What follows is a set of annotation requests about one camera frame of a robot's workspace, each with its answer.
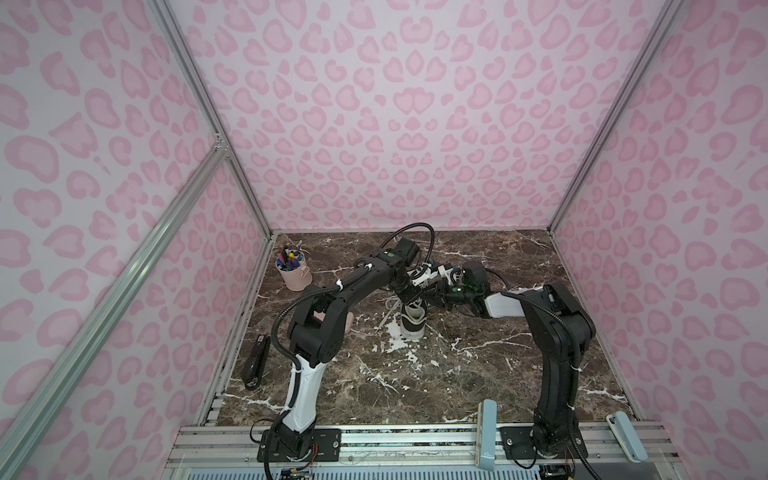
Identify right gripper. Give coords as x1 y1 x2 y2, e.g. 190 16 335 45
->
419 278 476 312

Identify black white sneaker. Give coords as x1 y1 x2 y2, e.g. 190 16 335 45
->
399 299 427 341

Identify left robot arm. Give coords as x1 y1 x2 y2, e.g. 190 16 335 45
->
273 247 427 456

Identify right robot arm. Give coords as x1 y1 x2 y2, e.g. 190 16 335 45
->
431 280 596 457

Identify pink rectangular case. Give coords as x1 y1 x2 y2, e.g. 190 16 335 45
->
313 311 354 334

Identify pink pen cup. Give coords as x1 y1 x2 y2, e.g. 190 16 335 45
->
275 252 312 292

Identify pens in cup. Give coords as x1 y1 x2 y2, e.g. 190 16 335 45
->
276 246 304 272

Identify light blue clamp centre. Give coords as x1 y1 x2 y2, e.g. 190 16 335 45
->
474 399 498 471

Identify light blue clamp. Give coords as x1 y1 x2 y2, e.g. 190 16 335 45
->
474 399 498 471
606 411 649 463

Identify light blue clamp right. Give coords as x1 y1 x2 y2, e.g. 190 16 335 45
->
606 411 649 463

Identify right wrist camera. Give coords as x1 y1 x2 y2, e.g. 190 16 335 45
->
438 261 490 293

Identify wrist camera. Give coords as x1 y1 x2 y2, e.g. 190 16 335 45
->
438 261 490 293
393 237 439 287

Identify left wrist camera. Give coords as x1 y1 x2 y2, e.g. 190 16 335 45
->
393 237 439 287

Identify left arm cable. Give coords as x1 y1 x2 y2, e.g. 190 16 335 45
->
269 221 436 385

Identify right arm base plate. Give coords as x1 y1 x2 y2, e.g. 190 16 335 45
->
499 425 589 465

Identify aluminium rail base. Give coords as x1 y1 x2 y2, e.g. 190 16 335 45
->
161 421 688 479

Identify black object by wall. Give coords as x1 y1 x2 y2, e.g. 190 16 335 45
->
240 335 271 391

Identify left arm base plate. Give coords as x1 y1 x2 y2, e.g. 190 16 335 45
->
257 427 342 463

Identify diagonal aluminium frame bar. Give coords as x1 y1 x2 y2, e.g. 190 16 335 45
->
1 144 228 479

